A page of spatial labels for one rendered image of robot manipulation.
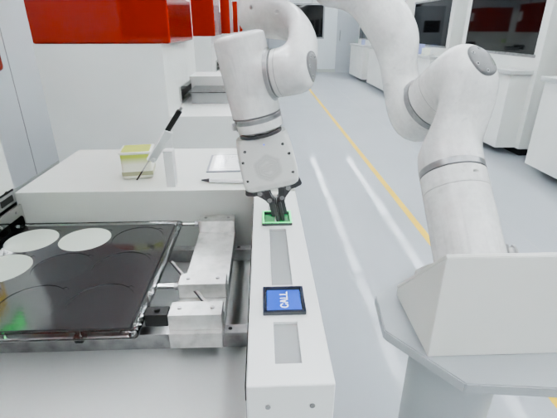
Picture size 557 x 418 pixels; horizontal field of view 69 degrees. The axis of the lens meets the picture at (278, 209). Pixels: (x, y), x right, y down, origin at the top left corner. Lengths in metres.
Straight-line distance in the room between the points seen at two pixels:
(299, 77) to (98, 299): 0.47
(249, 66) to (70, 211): 0.57
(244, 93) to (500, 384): 0.59
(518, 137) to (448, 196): 4.50
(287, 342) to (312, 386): 0.07
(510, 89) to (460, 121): 4.28
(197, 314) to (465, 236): 0.45
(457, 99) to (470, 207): 0.20
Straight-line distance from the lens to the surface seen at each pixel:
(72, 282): 0.79
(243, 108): 0.68
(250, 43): 0.67
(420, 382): 0.87
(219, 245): 0.87
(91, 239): 0.93
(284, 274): 0.62
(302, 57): 0.65
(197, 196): 0.94
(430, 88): 0.85
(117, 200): 0.99
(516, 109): 5.19
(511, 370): 0.76
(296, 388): 0.46
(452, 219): 0.75
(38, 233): 1.00
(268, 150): 0.71
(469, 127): 0.83
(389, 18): 0.93
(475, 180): 0.78
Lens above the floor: 1.30
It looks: 24 degrees down
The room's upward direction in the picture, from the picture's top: straight up
